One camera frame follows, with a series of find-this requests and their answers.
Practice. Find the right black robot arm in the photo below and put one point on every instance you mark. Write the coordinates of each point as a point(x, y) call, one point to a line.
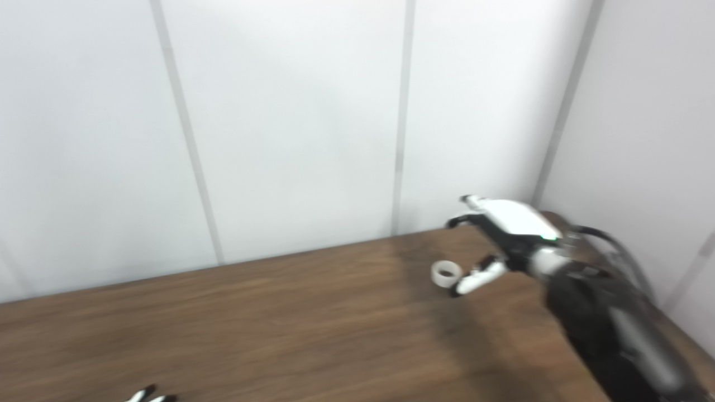
point(603, 324)

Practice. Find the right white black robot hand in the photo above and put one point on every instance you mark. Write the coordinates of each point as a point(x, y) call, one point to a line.
point(516, 220)

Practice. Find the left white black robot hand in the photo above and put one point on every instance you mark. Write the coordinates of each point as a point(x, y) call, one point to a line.
point(148, 395)

